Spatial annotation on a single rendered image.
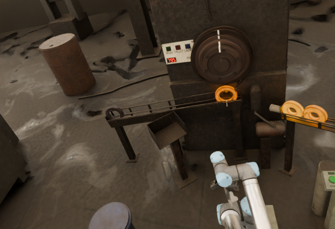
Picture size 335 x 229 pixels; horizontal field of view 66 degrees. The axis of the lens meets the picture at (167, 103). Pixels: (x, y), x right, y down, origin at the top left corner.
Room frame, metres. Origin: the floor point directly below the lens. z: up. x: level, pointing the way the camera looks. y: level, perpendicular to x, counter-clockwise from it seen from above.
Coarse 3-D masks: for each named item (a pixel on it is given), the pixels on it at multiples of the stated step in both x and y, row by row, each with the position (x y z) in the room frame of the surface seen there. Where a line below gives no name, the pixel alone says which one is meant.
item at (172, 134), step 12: (156, 120) 1.72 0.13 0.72; (168, 120) 1.75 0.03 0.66; (180, 120) 1.65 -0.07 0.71; (156, 132) 1.72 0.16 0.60; (168, 132) 1.67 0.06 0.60; (180, 132) 1.62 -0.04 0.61; (156, 144) 1.58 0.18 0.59; (168, 144) 1.53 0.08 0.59; (180, 156) 1.62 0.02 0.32; (180, 168) 1.61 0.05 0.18; (180, 180) 1.61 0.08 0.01; (192, 180) 1.57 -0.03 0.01
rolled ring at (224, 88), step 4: (220, 88) 1.75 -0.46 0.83; (224, 88) 1.73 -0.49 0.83; (228, 88) 1.72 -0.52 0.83; (232, 88) 1.72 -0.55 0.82; (216, 92) 1.76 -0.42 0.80; (220, 92) 1.75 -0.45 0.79; (232, 92) 1.71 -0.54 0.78; (236, 92) 1.71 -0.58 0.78; (216, 96) 1.76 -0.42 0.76; (232, 96) 1.74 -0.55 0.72; (236, 96) 1.71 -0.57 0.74; (220, 100) 1.75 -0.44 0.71; (224, 100) 1.75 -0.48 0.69
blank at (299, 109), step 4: (284, 104) 1.44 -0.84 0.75; (288, 104) 1.41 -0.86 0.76; (292, 104) 1.39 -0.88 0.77; (296, 104) 1.37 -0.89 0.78; (300, 104) 1.37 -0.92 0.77; (284, 108) 1.44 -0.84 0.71; (288, 108) 1.42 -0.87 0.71; (296, 108) 1.37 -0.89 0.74; (300, 108) 1.35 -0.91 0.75; (284, 112) 1.44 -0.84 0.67; (288, 112) 1.41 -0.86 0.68; (292, 112) 1.41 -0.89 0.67; (296, 112) 1.39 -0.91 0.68; (300, 112) 1.34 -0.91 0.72; (292, 116) 1.39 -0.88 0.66; (300, 116) 1.34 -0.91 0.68
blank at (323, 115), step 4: (308, 108) 1.30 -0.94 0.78; (312, 108) 1.28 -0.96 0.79; (316, 108) 1.26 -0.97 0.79; (320, 108) 1.25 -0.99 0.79; (304, 112) 1.32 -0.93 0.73; (308, 112) 1.30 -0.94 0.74; (316, 112) 1.26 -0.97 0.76; (320, 112) 1.24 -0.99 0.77; (324, 112) 1.23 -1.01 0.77; (304, 116) 1.32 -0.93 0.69; (308, 116) 1.30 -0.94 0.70; (312, 116) 1.29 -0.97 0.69; (320, 116) 1.24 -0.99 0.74; (324, 116) 1.22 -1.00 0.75; (308, 120) 1.29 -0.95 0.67; (320, 120) 1.23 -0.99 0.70; (324, 120) 1.21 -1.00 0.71; (316, 124) 1.25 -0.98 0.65
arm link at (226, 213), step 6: (222, 204) 0.91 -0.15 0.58; (228, 204) 0.89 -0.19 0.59; (234, 204) 0.88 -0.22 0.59; (222, 210) 0.86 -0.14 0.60; (228, 210) 0.83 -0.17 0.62; (234, 210) 0.83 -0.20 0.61; (222, 216) 0.82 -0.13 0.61; (228, 216) 0.80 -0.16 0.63; (234, 216) 0.79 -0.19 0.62; (240, 216) 0.81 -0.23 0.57; (222, 222) 0.80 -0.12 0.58; (228, 222) 0.75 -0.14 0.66; (234, 222) 0.74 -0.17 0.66; (228, 228) 0.71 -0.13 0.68; (234, 228) 0.69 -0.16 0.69; (240, 228) 0.69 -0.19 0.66
